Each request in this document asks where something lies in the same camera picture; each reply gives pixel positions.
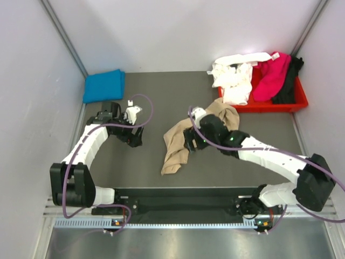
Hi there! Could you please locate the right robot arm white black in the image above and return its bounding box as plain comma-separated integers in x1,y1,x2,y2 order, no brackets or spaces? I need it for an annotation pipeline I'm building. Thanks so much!
183,114,335,214

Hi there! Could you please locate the red plastic bin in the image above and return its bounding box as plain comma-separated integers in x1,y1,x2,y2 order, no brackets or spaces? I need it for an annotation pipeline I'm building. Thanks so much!
234,77,308,113

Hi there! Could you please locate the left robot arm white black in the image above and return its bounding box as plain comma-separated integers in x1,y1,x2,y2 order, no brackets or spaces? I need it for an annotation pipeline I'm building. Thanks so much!
50,101,143,214

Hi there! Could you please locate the folded blue t shirt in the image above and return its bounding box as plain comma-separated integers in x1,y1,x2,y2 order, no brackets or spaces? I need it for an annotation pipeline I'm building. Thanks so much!
82,69,126,104

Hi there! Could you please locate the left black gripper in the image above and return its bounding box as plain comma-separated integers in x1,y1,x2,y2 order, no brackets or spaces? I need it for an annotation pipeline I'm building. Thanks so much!
111,113,143,148

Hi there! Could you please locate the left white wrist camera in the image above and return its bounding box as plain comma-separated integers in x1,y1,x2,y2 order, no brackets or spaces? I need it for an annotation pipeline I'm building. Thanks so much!
123,105,142,125

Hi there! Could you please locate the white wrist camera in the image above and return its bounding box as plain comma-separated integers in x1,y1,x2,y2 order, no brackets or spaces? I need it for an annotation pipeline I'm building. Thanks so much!
123,105,142,125
191,107,207,124

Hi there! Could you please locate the black t shirt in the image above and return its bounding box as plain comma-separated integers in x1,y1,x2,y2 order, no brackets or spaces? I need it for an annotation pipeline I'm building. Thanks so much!
272,56,304,105

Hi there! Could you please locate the pink t shirt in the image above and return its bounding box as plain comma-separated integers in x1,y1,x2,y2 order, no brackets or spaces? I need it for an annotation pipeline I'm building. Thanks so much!
252,52,292,102

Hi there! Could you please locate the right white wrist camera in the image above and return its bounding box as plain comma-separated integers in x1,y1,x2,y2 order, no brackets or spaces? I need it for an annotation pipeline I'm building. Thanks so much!
191,107,207,124

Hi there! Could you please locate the beige t shirt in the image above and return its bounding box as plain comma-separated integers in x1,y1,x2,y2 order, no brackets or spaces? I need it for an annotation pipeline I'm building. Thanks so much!
161,98,240,175

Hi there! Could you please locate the white t shirt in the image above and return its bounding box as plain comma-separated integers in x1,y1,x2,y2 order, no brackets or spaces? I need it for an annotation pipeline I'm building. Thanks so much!
207,52,271,106

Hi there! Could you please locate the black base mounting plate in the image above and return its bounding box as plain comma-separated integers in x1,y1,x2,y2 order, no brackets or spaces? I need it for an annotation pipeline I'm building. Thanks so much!
91,187,284,224

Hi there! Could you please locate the grey slotted cable duct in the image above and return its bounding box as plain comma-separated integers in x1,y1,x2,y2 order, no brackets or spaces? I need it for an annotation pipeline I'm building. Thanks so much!
54,218,272,229

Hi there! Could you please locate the aluminium frame rail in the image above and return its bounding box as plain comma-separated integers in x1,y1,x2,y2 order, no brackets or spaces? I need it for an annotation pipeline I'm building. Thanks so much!
43,195,337,216

